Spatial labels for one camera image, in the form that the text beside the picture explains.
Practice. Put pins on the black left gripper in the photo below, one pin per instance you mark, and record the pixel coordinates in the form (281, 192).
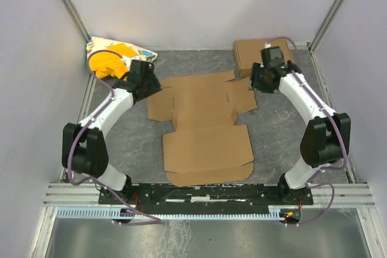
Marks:
(150, 86)

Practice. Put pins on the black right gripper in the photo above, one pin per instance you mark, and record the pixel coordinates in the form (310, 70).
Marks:
(258, 80)

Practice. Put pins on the cardboard box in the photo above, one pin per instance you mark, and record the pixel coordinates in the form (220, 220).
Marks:
(206, 146)
(248, 52)

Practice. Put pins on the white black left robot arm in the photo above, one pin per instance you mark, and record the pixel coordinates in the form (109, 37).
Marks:
(84, 149)

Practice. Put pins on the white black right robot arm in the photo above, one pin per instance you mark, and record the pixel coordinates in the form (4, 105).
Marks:
(326, 140)

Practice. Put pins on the folded closed cardboard box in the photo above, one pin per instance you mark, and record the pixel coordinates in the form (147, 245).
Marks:
(248, 52)

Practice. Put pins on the yellow cloth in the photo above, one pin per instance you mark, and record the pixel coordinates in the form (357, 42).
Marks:
(108, 64)

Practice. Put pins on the floral patterned cloth bag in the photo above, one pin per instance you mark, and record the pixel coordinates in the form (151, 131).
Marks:
(99, 43)

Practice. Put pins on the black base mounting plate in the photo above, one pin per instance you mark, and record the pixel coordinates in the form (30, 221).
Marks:
(145, 194)

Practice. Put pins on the right aluminium corner post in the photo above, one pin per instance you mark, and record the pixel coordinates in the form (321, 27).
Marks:
(324, 26)

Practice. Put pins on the aluminium frame rail front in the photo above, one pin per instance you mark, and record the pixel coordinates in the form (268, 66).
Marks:
(86, 195)

